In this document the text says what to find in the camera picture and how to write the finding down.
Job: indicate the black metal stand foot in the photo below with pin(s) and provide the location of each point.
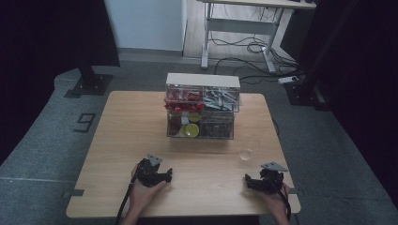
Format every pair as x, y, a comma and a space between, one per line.
308, 95

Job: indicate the white power strip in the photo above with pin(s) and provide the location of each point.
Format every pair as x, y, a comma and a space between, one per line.
287, 79

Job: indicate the black curtain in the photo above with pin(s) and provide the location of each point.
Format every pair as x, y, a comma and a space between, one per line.
47, 47
359, 78

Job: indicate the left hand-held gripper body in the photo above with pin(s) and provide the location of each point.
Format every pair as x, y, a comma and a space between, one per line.
149, 175

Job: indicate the dark red round capsule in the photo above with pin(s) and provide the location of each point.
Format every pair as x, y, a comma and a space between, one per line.
174, 124

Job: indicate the person's right hand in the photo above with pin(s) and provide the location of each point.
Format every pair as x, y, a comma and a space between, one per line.
279, 204

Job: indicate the small white packet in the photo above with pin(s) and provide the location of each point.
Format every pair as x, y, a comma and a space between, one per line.
185, 120

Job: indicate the pile of red packets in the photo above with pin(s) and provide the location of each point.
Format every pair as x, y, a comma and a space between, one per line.
183, 101

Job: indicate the clear acrylic drawer organizer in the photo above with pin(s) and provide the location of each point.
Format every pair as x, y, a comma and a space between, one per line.
202, 80

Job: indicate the white metal frame desk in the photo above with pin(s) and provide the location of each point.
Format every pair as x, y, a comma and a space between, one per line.
241, 26

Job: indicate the black stand base plate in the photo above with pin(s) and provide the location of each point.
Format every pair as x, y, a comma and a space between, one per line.
90, 85

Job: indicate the person's left hand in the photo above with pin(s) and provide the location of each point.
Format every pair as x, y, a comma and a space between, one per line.
142, 197

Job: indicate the pile of silver packets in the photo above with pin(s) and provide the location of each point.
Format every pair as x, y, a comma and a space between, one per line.
221, 98

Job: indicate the clear drinking glass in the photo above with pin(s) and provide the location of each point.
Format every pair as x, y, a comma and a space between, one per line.
248, 152

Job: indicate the grey tape strip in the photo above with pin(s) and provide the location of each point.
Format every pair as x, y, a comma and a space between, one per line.
295, 191
74, 193

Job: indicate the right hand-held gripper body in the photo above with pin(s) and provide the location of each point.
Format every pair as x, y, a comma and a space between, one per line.
270, 182

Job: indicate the pile of dark packets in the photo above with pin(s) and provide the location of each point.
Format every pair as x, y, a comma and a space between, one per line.
216, 128

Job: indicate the yellow-green round capsule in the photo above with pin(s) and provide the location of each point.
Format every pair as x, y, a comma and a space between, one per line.
191, 130
194, 117

